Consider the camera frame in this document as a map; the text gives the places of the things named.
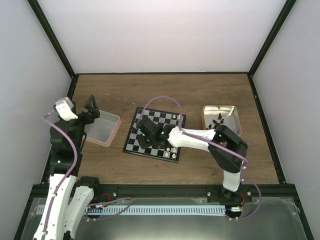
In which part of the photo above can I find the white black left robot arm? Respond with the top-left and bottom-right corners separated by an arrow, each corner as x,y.
33,95 -> 102,240

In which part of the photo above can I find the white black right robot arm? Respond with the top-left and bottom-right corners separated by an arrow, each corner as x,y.
137,116 -> 248,202

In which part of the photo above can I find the magnetic chess board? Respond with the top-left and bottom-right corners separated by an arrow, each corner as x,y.
123,107 -> 186,163

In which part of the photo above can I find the pink metal tin tray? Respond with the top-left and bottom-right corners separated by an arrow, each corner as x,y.
85,110 -> 121,147

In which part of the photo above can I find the gold metal tin tray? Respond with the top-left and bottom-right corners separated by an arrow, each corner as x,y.
201,105 -> 242,136

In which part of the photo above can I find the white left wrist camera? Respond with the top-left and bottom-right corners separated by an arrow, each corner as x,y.
55,97 -> 74,109

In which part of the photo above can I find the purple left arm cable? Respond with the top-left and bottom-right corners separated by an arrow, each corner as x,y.
41,107 -> 85,240

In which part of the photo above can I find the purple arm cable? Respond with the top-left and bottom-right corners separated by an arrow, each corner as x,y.
138,96 -> 262,221
41,107 -> 85,240

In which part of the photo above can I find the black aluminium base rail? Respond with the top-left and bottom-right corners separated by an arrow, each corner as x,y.
32,183 -> 296,203

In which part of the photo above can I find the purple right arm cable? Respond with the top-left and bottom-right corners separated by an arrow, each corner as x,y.
138,96 -> 262,221

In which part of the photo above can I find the light blue slotted cable duct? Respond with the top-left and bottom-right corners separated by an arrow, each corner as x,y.
88,205 -> 226,216

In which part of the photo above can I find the black enclosure frame post left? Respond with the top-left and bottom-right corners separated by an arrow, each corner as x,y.
26,0 -> 76,77

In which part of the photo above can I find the black enclosure frame post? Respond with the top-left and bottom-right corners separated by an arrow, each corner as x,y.
249,0 -> 297,76
26,0 -> 76,77

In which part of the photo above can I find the black enclosure frame post right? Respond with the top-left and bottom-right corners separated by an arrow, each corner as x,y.
249,0 -> 297,76

